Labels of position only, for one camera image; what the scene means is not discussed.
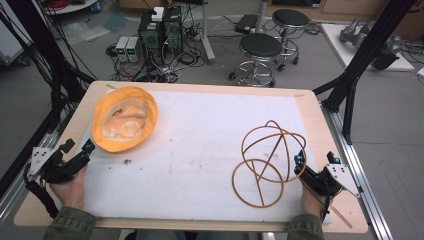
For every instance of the grey power supply unit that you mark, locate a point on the grey power supply unit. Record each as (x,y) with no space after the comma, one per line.
(134,49)
(122,48)

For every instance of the white platform board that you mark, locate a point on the white platform board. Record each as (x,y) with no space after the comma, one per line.
(333,40)

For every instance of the white foam mat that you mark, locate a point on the white foam mat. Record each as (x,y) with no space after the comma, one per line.
(200,150)

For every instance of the black round stool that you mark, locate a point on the black round stool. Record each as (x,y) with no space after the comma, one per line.
(260,45)
(290,17)

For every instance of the round white table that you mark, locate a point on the round white table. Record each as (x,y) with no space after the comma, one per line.
(71,6)

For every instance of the person's right hand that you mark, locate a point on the person's right hand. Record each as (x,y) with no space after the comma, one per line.
(313,203)

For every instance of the yellow bucket hat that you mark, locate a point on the yellow bucket hat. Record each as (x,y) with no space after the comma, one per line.
(100,133)

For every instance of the black flat device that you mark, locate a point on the black flat device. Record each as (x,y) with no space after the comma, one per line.
(246,23)

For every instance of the grey metal post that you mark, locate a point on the grey metal post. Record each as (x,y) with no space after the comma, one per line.
(207,33)

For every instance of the aluminium rail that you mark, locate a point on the aluminium rail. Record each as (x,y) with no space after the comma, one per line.
(363,180)
(20,196)

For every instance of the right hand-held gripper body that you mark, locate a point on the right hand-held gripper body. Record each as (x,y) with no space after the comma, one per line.
(325,181)

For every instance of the black metal frame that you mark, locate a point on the black metal frame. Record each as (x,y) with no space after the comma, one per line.
(50,60)
(363,53)

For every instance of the white box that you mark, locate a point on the white box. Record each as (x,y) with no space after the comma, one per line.
(158,14)

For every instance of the black computer tower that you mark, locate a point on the black computer tower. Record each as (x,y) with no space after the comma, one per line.
(173,30)
(150,36)

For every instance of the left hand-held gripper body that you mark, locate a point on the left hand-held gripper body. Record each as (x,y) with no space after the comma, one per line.
(56,168)

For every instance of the person's left hand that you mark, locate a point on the person's left hand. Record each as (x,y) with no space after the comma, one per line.
(71,193)

